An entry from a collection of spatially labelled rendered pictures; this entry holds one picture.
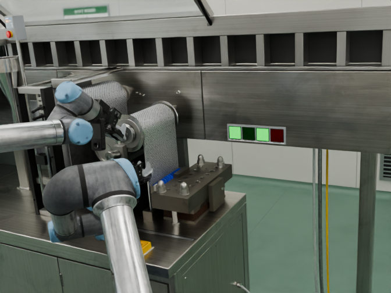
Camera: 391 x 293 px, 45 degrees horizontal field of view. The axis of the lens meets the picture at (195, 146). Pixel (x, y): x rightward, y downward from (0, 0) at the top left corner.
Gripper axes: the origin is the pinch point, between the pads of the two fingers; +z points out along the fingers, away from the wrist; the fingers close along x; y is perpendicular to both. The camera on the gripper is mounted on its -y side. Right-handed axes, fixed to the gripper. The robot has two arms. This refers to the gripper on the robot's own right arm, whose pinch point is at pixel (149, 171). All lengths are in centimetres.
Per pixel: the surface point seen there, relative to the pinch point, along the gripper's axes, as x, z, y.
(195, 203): -20.0, -1.2, -10.2
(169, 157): -0.3, 14.8, 1.0
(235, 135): -24.3, 29.2, 8.5
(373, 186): -77, 46, -14
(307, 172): 9, 263, -93
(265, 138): -37.2, 29.2, 8.2
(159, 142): -0.3, 8.5, 9.6
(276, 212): 19, 203, -109
